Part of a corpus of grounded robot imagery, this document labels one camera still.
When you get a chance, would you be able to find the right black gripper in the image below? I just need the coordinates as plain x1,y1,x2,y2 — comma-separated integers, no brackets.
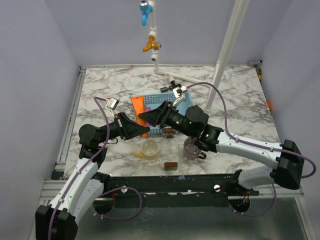
138,100,195,139

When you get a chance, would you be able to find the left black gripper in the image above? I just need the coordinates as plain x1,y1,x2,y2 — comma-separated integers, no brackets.
97,112,150,145

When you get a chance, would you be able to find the light blue plastic basket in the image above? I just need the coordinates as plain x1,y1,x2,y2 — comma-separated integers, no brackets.
142,92,193,136

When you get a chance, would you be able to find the orange toothpaste tube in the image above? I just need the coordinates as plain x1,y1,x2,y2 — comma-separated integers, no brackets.
131,96,147,127

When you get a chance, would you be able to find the yellow ceramic mug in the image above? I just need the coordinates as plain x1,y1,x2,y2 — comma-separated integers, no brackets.
134,139,159,160

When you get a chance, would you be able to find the clear tray with brown ends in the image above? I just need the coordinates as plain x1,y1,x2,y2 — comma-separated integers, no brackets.
161,128,179,171

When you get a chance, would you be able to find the purple plastic cup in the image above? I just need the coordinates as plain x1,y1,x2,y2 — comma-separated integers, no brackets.
183,137,207,160

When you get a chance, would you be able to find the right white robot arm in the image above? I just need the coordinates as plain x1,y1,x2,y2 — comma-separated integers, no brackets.
138,101,304,196

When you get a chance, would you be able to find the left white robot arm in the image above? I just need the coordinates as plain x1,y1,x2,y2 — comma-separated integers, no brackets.
35,112,150,240

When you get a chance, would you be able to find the pink toothbrush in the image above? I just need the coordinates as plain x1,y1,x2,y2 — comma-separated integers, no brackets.
144,107,151,127

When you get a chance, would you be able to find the black tee valve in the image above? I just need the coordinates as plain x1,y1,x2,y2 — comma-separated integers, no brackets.
160,84,181,93

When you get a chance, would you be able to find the white horizontal pipe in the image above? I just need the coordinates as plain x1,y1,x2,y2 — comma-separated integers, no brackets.
154,69,202,84

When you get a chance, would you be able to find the orange brass tap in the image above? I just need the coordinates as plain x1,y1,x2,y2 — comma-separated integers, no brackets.
142,35,162,53

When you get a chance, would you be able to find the white vertical pipe with fittings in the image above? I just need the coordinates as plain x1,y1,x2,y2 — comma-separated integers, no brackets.
148,0,160,73

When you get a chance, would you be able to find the blue tap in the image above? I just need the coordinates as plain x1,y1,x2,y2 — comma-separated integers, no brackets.
139,0,153,26

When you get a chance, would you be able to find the yellow tool in corner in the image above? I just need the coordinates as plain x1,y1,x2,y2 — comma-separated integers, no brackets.
249,59,263,82

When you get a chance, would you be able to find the white diagonal pole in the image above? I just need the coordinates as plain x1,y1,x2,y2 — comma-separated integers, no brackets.
204,0,251,113

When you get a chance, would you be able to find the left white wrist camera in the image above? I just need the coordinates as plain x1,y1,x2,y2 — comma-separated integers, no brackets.
105,97,120,111

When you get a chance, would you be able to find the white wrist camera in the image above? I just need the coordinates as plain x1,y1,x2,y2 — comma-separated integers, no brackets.
105,97,120,111
172,86,188,107

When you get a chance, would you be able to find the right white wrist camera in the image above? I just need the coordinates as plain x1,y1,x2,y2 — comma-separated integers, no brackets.
172,86,188,107

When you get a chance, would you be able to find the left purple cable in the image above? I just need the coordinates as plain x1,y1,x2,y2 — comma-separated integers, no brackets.
47,96,143,240

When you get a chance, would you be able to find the purple cable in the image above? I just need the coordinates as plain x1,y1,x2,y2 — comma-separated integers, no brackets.
47,96,143,240
184,81,317,217

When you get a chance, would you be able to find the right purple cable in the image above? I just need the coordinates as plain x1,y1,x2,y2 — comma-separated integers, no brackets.
184,81,317,217

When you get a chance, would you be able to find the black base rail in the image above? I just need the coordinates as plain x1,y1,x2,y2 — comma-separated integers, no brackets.
51,172,261,208

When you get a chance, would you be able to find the orange clip on wall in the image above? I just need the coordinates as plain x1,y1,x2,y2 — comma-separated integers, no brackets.
267,100,272,111

